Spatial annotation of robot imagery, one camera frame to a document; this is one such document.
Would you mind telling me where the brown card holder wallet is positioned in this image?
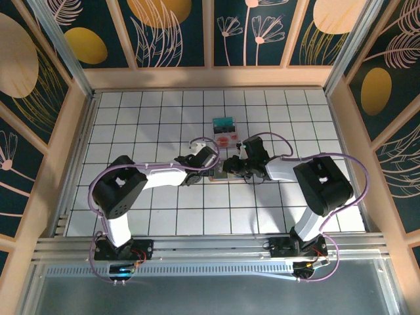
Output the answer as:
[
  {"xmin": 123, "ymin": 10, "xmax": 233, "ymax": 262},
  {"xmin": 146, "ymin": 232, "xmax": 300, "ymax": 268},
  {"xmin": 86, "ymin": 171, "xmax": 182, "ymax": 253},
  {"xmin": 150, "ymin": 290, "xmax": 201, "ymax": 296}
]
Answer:
[{"xmin": 208, "ymin": 157, "xmax": 250, "ymax": 183}]

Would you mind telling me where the white card with red circle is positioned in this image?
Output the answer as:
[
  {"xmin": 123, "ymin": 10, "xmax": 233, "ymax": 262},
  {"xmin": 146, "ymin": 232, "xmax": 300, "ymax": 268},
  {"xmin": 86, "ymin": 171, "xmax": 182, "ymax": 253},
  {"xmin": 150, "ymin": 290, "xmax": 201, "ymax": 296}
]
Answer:
[{"xmin": 215, "ymin": 130, "xmax": 238, "ymax": 148}]

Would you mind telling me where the grey metal sheet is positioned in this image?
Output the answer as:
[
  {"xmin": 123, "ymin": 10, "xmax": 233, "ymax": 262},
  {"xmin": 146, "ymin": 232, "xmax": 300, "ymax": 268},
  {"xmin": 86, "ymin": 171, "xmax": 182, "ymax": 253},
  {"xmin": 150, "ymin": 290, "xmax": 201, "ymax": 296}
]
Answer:
[{"xmin": 19, "ymin": 259, "xmax": 406, "ymax": 315}]

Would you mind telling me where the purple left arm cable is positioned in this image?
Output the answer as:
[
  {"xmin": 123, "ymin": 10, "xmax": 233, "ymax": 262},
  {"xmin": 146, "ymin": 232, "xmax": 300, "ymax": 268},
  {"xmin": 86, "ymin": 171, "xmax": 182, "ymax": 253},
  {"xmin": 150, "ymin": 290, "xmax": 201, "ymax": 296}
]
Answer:
[{"xmin": 88, "ymin": 136, "xmax": 221, "ymax": 285}]

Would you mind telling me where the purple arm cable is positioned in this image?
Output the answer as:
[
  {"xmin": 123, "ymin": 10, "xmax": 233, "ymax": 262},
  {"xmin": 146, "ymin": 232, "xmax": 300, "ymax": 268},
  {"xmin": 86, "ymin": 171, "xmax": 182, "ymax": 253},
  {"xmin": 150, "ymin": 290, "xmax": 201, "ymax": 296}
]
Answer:
[
  {"xmin": 242, "ymin": 131, "xmax": 369, "ymax": 284},
  {"xmin": 88, "ymin": 136, "xmax": 221, "ymax": 285}
]

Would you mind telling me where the long aluminium mounting rail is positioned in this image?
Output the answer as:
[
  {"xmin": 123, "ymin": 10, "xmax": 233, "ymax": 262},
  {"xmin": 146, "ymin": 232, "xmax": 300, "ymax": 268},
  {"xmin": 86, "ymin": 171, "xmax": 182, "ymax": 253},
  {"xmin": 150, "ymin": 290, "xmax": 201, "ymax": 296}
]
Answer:
[{"xmin": 32, "ymin": 233, "xmax": 391, "ymax": 263}]

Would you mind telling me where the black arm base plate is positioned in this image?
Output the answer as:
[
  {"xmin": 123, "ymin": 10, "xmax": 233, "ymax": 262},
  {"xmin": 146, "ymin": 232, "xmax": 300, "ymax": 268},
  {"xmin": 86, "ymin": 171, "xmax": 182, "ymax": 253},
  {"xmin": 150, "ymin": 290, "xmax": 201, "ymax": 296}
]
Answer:
[
  {"xmin": 94, "ymin": 239, "xmax": 155, "ymax": 261},
  {"xmin": 268, "ymin": 236, "xmax": 329, "ymax": 260}
]

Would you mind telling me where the slotted grey cable duct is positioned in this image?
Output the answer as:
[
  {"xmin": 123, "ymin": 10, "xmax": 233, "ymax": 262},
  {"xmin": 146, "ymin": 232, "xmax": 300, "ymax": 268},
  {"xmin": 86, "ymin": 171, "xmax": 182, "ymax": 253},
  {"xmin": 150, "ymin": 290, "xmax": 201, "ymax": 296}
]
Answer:
[{"xmin": 45, "ymin": 264, "xmax": 296, "ymax": 278}]

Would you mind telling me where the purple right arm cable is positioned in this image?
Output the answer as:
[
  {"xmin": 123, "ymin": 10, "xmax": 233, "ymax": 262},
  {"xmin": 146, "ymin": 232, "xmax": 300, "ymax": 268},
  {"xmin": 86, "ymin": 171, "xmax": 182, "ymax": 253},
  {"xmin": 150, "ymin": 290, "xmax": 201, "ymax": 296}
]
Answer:
[{"xmin": 242, "ymin": 131, "xmax": 369, "ymax": 284}]

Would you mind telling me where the small electronics board with wires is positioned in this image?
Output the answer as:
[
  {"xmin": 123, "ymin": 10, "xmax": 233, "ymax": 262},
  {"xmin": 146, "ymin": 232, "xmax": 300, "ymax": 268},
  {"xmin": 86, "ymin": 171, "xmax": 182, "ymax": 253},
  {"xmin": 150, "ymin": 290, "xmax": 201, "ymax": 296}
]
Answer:
[
  {"xmin": 291, "ymin": 258, "xmax": 331, "ymax": 282},
  {"xmin": 108, "ymin": 262, "xmax": 138, "ymax": 280}
]

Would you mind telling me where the aluminium corner post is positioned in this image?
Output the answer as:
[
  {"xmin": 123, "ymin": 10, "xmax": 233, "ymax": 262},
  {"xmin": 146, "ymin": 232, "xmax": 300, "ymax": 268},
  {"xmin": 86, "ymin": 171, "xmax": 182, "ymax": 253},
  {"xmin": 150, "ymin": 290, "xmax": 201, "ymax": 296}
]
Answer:
[
  {"xmin": 323, "ymin": 0, "xmax": 385, "ymax": 96},
  {"xmin": 28, "ymin": 0, "xmax": 96, "ymax": 99}
]

